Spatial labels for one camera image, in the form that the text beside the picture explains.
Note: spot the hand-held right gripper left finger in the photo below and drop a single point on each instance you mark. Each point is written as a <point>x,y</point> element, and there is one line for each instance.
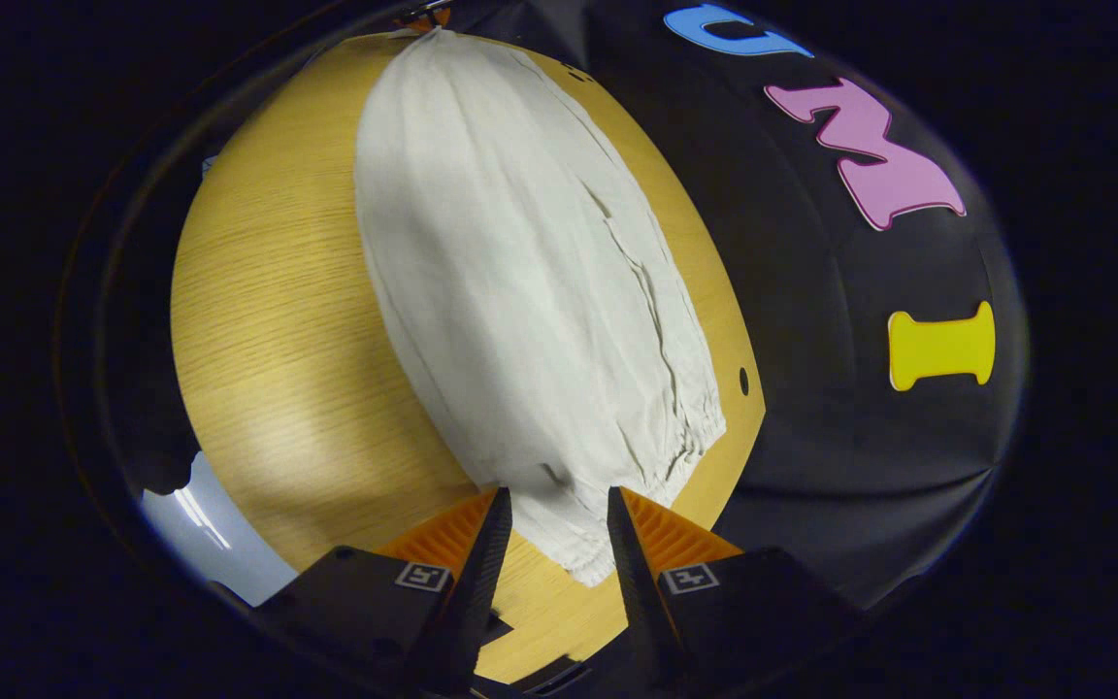
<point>476,592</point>

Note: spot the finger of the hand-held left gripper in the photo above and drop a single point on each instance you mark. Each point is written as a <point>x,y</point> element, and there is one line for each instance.
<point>426,17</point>

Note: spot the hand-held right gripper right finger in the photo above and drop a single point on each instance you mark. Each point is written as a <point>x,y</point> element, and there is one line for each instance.
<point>639,592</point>

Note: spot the white jeans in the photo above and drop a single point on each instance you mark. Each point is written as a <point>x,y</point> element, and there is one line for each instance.
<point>520,291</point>

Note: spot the black backdrop cloth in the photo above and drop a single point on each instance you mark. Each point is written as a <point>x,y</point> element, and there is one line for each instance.
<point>811,291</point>

